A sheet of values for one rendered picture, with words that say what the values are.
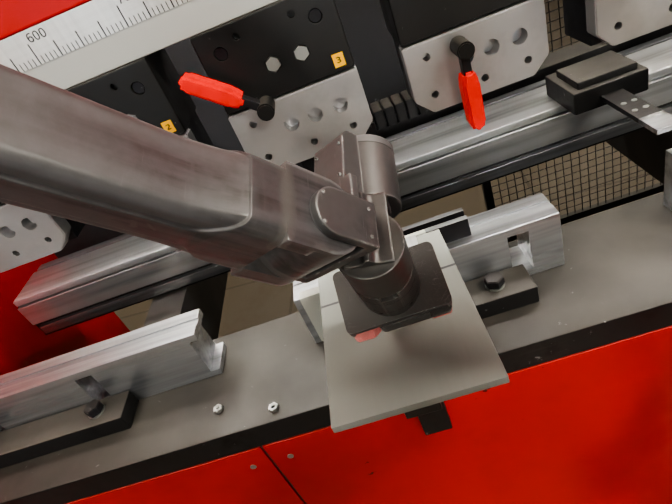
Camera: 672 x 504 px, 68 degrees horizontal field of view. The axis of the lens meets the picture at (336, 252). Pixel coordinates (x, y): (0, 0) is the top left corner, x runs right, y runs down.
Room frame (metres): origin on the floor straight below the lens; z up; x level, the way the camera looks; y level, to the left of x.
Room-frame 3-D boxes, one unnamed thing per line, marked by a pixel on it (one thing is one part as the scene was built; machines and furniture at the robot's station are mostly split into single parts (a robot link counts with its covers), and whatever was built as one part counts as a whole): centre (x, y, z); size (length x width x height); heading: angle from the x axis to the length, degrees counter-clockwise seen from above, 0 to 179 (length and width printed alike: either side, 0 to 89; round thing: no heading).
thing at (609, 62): (0.67, -0.51, 1.01); 0.26 x 0.12 x 0.05; 171
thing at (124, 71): (0.61, 0.17, 1.26); 0.15 x 0.09 x 0.17; 81
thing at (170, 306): (1.03, 0.33, 0.81); 0.64 x 0.08 x 0.14; 171
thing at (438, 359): (0.43, -0.03, 1.00); 0.26 x 0.18 x 0.01; 171
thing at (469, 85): (0.49, -0.20, 1.20); 0.04 x 0.02 x 0.10; 171
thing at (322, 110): (0.58, -0.03, 1.26); 0.15 x 0.09 x 0.17; 81
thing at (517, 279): (0.52, -0.09, 0.89); 0.30 x 0.05 x 0.03; 81
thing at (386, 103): (0.94, -0.32, 1.02); 0.37 x 0.06 x 0.04; 81
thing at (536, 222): (0.57, -0.11, 0.92); 0.39 x 0.06 x 0.10; 81
